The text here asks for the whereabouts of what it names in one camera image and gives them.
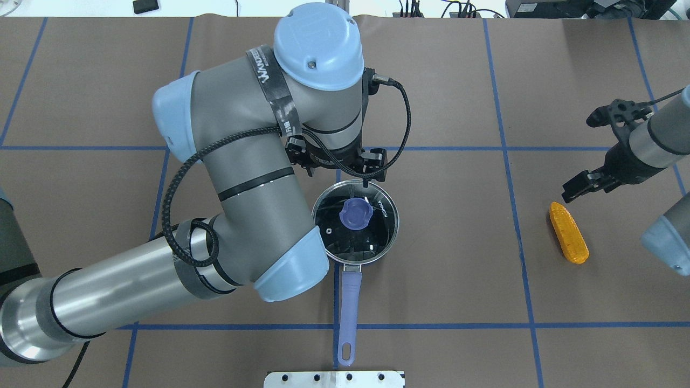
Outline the yellow toy corn cob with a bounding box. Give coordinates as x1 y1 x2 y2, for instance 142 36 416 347
549 202 590 265

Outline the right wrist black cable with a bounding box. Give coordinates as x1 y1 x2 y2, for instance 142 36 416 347
644 87 686 107

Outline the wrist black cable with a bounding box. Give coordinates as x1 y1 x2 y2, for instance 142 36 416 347
161 71 411 268
644 87 686 107

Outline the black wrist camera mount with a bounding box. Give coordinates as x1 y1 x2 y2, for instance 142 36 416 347
585 99 653 143
361 67 394 118

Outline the glass lid purple knob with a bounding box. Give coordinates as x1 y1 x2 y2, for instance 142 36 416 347
312 181 399 266

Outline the small black box on table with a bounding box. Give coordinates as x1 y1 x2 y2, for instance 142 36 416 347
132 0 160 15

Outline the dark blue saucepan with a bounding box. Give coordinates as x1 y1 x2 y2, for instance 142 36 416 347
312 179 400 368

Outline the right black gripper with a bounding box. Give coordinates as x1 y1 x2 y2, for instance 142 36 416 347
561 144 647 203

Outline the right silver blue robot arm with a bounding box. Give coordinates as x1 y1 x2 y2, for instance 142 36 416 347
561 86 689 278

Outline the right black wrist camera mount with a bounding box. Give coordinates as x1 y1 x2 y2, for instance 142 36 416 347
585 99 653 143

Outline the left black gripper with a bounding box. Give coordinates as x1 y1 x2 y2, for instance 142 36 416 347
285 135 388 183

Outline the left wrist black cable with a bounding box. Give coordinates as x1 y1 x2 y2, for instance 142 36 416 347
161 71 411 268

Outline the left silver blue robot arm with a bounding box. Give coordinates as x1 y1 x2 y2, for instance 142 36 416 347
2 3 373 367

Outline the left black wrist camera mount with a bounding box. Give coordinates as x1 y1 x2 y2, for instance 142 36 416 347
361 67 394 118

